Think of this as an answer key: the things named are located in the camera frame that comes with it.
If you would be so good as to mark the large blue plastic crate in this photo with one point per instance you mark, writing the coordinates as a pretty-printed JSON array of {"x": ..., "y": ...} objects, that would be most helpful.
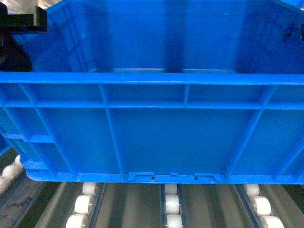
[{"x": 161, "y": 91}]

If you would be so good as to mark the right white roller track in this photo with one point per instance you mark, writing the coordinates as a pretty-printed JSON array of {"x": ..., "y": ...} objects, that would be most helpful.
[{"x": 257, "y": 207}]

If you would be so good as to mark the white roller track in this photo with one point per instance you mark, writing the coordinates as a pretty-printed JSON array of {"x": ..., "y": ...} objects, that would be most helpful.
[
  {"x": 86, "y": 206},
  {"x": 257, "y": 207},
  {"x": 172, "y": 206},
  {"x": 10, "y": 173}
]

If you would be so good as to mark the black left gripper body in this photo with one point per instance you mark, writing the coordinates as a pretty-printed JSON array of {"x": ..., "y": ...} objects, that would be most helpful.
[{"x": 12, "y": 56}]

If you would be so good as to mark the far left white roller track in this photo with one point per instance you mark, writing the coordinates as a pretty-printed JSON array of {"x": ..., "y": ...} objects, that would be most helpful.
[{"x": 10, "y": 173}]

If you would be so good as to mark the centre white roller track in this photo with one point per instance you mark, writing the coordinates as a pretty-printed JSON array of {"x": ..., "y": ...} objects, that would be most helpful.
[{"x": 172, "y": 206}]

